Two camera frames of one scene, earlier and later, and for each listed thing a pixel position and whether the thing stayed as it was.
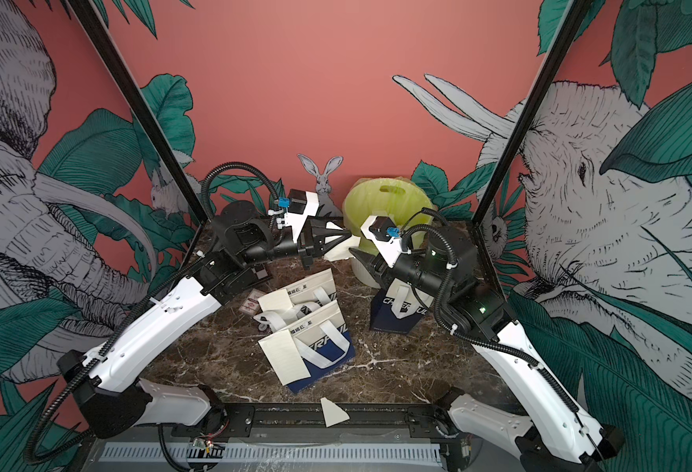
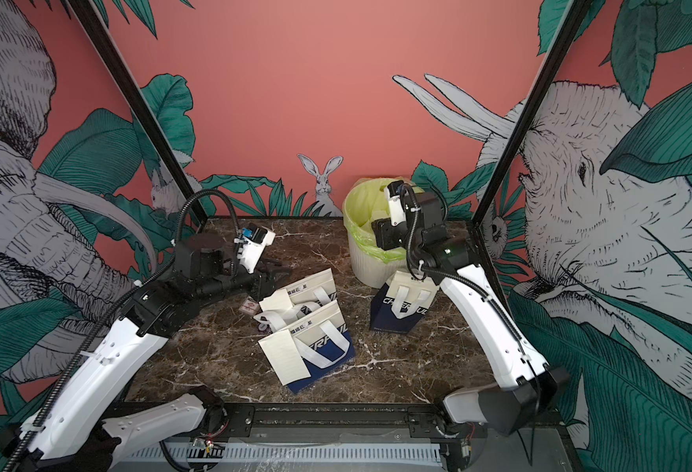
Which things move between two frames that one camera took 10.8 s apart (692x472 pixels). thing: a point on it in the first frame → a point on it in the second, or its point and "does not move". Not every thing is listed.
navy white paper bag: x=323 y=344 does not move
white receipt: x=284 y=358 does not move
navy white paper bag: x=398 y=308 does not move
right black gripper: x=384 y=279 → x=384 y=234
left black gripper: x=315 y=237 → x=264 y=279
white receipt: x=276 y=301 does not move
